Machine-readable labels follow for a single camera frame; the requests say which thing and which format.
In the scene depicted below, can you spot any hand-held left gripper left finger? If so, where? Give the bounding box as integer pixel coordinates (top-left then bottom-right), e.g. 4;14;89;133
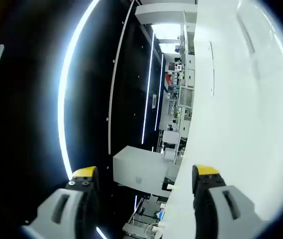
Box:
21;166;102;239

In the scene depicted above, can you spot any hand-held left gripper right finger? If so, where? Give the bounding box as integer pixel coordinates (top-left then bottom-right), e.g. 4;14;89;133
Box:
192;164;270;239

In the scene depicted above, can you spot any white box appliance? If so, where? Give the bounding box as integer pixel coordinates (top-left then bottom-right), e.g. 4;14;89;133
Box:
162;130;181;144

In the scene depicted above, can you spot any white square pillar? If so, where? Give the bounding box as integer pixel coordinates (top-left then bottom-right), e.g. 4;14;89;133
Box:
113;145;180;195

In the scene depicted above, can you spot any ceiling light strip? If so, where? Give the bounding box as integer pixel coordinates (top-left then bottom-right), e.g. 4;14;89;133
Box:
154;53;164;131
57;0;100;180
141;34;155;145

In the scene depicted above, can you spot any white cabinet row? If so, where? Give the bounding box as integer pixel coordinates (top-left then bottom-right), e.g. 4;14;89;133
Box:
178;9;197;140

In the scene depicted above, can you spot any desk with cables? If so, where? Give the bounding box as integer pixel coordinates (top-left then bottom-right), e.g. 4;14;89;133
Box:
122;194;168;239

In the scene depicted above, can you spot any table cable slot cover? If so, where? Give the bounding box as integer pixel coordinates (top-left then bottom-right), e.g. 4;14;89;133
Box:
209;41;216;98

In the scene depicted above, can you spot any grey ceiling rail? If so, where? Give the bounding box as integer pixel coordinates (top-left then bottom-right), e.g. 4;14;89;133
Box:
108;0;135;155

